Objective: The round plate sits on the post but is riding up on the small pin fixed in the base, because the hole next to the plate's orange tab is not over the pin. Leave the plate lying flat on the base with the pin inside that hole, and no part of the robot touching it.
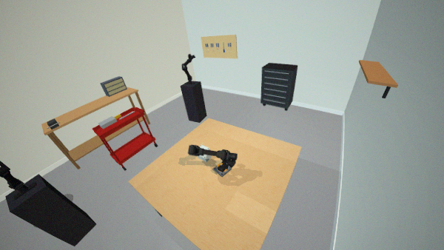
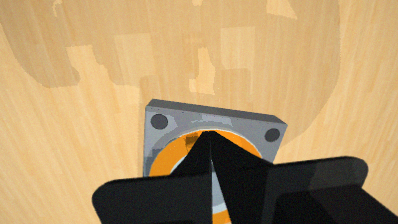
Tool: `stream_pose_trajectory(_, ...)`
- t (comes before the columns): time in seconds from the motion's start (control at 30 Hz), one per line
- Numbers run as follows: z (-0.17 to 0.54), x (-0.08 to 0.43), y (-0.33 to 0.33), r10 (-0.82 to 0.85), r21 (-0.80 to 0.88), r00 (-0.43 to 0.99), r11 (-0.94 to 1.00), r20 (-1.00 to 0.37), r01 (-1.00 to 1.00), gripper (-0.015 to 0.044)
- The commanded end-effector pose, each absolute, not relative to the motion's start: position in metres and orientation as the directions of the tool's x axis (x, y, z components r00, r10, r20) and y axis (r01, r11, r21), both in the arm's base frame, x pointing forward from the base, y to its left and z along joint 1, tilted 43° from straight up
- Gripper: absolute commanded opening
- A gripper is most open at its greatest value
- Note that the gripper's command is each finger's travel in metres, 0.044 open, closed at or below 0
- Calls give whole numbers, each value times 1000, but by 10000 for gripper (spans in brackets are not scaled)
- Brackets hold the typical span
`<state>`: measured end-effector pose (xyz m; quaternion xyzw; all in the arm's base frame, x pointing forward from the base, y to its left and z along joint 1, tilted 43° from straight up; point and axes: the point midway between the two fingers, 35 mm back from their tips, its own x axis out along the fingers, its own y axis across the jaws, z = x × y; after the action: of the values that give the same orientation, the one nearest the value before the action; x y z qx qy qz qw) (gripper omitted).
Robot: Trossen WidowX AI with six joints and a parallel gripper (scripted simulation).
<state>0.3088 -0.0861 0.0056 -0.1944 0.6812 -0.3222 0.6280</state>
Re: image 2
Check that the orange round plate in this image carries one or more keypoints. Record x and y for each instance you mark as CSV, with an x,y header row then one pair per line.
x,y
171,154

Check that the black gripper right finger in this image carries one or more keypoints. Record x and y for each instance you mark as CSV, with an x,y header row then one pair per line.
x,y
250,185

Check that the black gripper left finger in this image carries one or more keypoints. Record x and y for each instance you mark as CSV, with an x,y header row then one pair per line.
x,y
184,194

